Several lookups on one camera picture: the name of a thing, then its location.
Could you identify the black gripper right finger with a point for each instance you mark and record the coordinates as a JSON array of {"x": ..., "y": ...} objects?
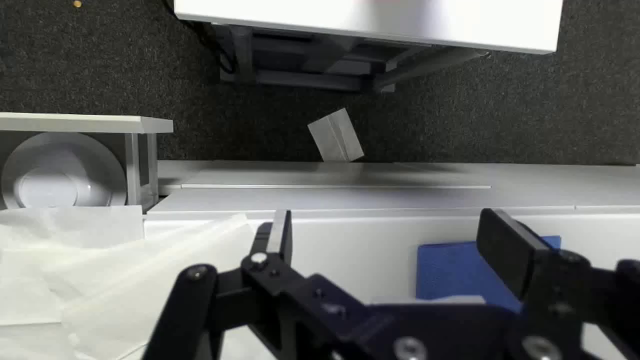
[{"x": 510, "y": 251}]

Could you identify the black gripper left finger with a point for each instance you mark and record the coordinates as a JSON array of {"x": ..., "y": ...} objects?
[{"x": 277, "y": 240}]

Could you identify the blue placemat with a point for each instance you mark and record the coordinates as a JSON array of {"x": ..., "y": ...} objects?
[{"x": 452, "y": 273}]

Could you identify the white paper piece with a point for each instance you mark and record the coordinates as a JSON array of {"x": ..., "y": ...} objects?
[{"x": 336, "y": 137}]

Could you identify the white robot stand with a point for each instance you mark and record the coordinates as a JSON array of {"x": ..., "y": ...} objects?
[{"x": 373, "y": 20}]

